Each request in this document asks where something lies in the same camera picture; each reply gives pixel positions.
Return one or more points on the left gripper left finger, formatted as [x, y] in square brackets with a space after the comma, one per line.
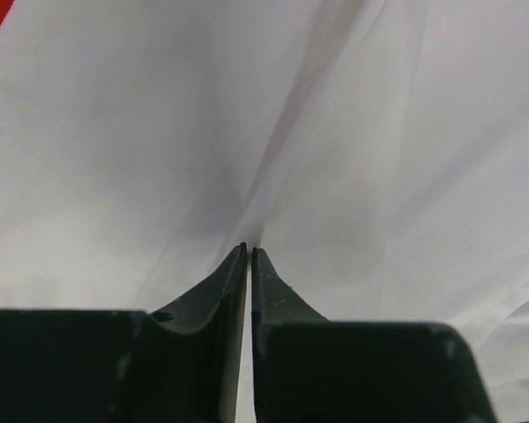
[197, 379]

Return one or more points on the white t shirt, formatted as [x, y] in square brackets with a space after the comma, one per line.
[377, 150]

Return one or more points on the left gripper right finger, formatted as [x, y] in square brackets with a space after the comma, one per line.
[279, 316]

